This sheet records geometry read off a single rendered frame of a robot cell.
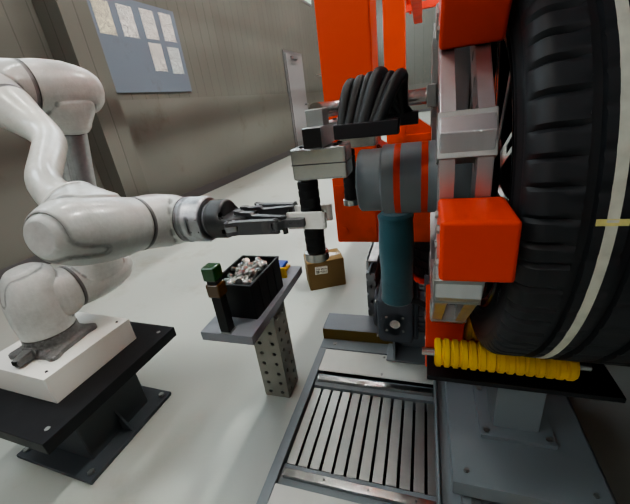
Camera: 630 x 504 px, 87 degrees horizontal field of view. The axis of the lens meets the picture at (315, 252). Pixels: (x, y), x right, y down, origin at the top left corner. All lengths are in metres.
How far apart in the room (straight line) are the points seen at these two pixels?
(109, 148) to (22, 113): 2.92
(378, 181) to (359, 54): 0.57
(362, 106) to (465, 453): 0.80
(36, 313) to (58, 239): 0.74
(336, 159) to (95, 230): 0.38
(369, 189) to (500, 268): 0.34
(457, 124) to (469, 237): 0.14
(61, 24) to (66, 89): 2.87
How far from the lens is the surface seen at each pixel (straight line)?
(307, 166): 0.54
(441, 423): 1.12
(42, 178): 0.72
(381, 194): 0.66
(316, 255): 0.60
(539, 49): 0.45
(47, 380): 1.28
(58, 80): 1.15
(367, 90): 0.52
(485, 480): 0.95
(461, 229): 0.37
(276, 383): 1.37
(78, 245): 0.59
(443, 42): 0.52
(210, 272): 0.90
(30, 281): 1.30
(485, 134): 0.44
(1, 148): 3.70
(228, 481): 1.26
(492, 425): 1.03
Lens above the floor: 1.01
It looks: 24 degrees down
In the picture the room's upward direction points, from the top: 8 degrees counter-clockwise
